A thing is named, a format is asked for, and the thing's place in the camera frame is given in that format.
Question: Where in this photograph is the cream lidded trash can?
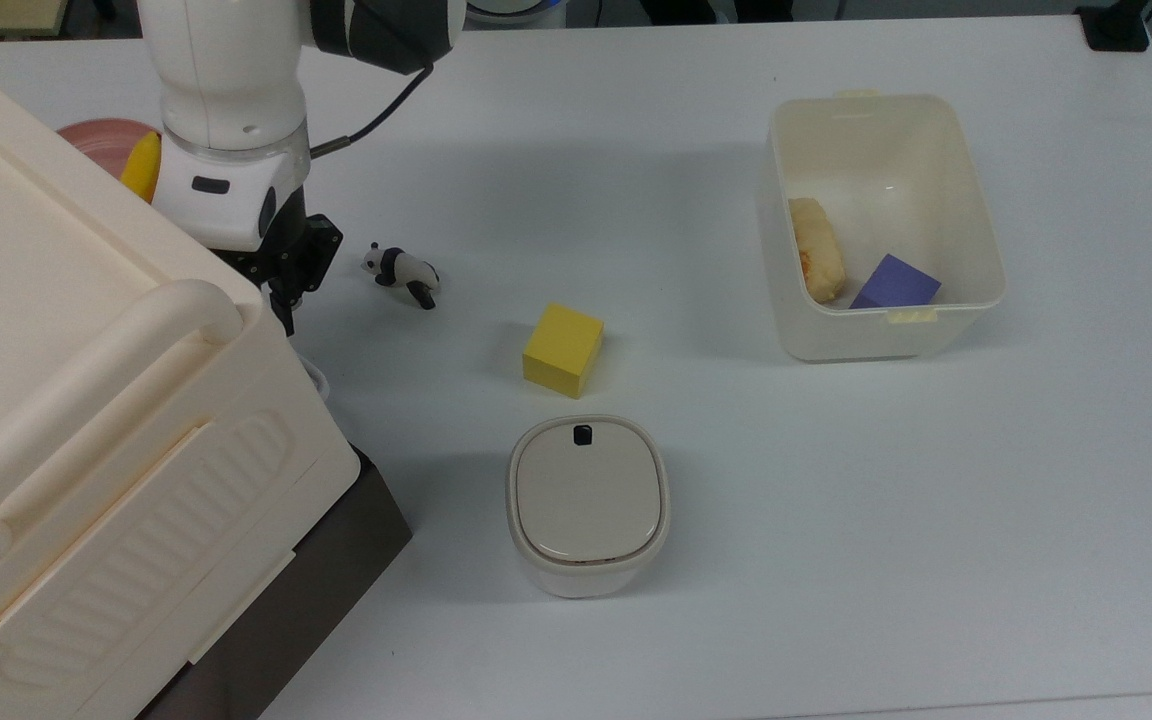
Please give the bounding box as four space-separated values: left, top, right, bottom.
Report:
506 415 672 599

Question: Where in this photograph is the yellow foam cube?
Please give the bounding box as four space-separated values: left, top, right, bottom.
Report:
522 303 605 400

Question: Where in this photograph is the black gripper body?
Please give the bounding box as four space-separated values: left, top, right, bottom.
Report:
219 188 316 293

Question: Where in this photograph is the toy bread piece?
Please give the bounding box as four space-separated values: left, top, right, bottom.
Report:
787 196 848 304

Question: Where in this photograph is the black pole stand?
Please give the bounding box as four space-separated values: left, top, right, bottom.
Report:
1076 0 1152 53

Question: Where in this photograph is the purple foam cube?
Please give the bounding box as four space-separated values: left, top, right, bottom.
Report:
848 253 943 310

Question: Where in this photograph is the pink plate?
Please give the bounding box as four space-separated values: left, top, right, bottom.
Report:
56 118 163 181

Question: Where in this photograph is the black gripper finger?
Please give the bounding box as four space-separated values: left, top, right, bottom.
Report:
302 213 345 297
266 283 298 338

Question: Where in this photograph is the panda toy figurine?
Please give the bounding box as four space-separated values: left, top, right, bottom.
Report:
360 242 442 311

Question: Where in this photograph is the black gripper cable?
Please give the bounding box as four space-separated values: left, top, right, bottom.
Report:
308 62 435 161

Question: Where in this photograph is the white plastic bin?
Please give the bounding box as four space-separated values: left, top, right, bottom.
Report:
758 90 1007 363

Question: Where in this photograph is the cream plastic storage box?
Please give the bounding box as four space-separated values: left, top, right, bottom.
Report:
0 45 362 720

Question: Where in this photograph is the yellow toy banana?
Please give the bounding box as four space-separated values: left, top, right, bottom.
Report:
119 130 163 204

